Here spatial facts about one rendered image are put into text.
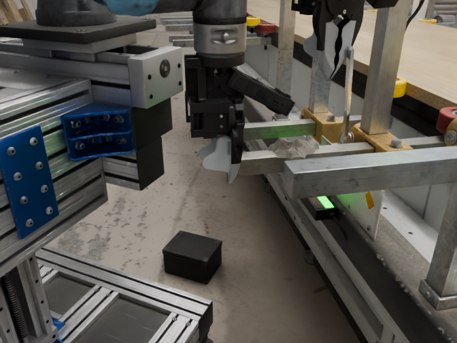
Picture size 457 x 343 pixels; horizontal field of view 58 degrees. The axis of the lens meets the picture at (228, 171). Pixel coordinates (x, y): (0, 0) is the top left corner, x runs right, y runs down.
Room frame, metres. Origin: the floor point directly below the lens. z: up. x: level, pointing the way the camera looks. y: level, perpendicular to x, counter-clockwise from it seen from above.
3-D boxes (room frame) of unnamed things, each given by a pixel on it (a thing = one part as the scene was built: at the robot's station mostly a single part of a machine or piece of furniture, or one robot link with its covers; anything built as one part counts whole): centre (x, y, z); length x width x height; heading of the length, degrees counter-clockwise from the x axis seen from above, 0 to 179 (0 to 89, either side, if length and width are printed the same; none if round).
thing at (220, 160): (0.60, 0.01, 0.86); 0.06 x 0.03 x 0.09; 101
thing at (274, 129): (0.91, -0.17, 0.80); 0.43 x 0.03 x 0.04; 101
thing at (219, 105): (0.61, 0.02, 0.97); 0.09 x 0.08 x 0.12; 101
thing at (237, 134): (0.60, -0.01, 0.91); 0.05 x 0.02 x 0.09; 11
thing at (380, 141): (0.69, -0.27, 0.85); 0.13 x 0.06 x 0.05; 11
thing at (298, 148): (0.64, -0.11, 0.87); 0.09 x 0.07 x 0.02; 101
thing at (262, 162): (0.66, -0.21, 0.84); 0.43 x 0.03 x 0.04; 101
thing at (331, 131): (0.93, -0.22, 0.80); 0.13 x 0.06 x 0.05; 11
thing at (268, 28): (1.93, -0.17, 0.85); 0.08 x 0.08 x 0.11
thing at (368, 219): (0.73, -0.23, 0.75); 0.26 x 0.01 x 0.10; 11
